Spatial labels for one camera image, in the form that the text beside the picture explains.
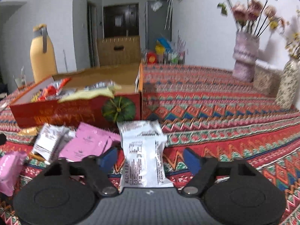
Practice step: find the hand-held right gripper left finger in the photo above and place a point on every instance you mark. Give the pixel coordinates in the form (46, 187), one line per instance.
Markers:
(109, 158)

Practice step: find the clear plastic bag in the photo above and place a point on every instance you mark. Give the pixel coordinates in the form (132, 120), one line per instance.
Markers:
(155, 4)

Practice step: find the pink artificial flowers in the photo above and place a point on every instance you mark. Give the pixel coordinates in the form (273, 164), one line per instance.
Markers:
(241, 11)

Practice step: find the patterned storage container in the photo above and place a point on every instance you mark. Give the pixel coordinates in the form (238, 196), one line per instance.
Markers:
(264, 80)

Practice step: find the blue and yellow bags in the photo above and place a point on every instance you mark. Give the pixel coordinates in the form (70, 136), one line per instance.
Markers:
(163, 44)

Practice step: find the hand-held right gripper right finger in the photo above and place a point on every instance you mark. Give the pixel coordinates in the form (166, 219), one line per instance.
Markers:
(191, 159)

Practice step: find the pale yellow striped packet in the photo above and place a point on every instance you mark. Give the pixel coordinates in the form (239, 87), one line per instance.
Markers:
(89, 95)

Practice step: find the pink puffy snack bag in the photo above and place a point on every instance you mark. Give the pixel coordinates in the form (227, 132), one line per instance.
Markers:
(10, 168)

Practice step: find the grey refrigerator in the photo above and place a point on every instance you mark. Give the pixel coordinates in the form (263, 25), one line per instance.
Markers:
(159, 21)

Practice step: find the golden cracker packet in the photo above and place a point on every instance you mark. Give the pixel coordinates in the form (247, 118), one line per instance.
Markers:
(28, 131)

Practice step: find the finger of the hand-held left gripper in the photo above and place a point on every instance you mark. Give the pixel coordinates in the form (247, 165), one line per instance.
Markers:
(1, 139)

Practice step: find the clear glass cup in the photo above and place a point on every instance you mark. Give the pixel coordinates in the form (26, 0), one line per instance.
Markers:
(20, 80)

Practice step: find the purple feathery decoration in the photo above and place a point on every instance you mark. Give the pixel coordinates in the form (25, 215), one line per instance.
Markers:
(180, 43)

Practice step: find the red cardboard box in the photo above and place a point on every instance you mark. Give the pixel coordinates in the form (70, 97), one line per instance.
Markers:
(70, 114)

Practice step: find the dark entrance door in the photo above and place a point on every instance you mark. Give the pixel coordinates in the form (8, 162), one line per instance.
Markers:
(120, 20)

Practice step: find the pink snack packet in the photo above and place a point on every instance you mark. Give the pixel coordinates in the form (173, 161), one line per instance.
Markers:
(86, 143)
(113, 140)

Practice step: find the pile of colourful snacks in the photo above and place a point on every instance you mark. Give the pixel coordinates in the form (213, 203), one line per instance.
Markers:
(50, 90)

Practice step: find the white grey-printed snack packet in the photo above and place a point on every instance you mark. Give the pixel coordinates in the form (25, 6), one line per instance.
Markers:
(49, 140)

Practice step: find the white folded umbrella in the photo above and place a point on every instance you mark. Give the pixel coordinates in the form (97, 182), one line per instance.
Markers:
(168, 14)

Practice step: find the yellow thermos bottle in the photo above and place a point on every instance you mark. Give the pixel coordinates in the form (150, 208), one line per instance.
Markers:
(43, 56)

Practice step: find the brown cardboard carton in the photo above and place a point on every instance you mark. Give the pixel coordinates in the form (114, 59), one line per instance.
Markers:
(119, 50)

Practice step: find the floral patterned vase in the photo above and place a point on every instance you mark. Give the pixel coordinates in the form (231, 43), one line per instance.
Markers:
(287, 86)

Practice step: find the red round tin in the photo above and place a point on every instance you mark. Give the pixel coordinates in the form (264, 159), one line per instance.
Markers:
(151, 58)

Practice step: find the pink ribbed vase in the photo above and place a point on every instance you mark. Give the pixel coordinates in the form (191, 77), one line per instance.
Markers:
(245, 56)

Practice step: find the yellow artificial flowers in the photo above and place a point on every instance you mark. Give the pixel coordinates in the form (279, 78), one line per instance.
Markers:
(293, 44)

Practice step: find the black bag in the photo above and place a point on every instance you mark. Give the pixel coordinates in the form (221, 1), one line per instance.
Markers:
(2, 88)

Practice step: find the colourful patterned tablecloth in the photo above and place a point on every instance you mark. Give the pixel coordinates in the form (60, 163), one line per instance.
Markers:
(222, 121)

